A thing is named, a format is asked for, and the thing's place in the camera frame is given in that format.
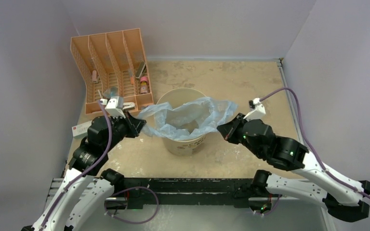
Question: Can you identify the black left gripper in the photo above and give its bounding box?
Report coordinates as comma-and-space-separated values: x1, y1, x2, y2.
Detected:
104, 110, 146, 152

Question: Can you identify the light blue plastic trash bag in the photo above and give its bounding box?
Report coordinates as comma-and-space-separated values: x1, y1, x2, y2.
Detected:
137, 97, 238, 141

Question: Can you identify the beige plastic trash bin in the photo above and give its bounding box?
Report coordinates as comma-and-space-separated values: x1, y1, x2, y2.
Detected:
157, 88, 206, 156

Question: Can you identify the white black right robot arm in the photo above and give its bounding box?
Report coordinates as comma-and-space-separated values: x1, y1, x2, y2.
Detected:
217, 113, 370, 222

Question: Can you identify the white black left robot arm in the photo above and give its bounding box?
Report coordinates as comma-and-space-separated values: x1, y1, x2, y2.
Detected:
22, 112, 146, 231

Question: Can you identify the white mini stapler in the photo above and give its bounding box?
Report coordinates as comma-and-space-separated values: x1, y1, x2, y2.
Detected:
123, 102, 136, 111

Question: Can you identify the pink labelled small bottle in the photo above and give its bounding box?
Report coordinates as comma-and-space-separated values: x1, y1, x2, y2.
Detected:
139, 76, 149, 94

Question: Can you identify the blue correction tape package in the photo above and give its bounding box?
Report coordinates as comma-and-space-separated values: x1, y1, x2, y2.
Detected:
102, 86, 119, 99

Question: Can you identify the pink plastic desk organizer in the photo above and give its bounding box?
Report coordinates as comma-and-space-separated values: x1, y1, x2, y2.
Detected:
70, 28, 154, 118

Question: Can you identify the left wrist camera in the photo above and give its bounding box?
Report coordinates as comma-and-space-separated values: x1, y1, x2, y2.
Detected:
99, 96, 126, 118

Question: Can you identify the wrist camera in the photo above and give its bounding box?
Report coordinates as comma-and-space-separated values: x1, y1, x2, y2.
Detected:
99, 96, 126, 118
243, 98, 266, 121

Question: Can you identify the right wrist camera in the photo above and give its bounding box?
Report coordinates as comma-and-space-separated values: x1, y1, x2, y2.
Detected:
243, 98, 266, 121

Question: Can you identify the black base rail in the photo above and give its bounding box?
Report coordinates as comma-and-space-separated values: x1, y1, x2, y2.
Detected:
110, 170, 280, 210

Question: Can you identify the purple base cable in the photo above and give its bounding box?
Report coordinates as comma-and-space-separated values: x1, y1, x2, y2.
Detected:
103, 186, 159, 224

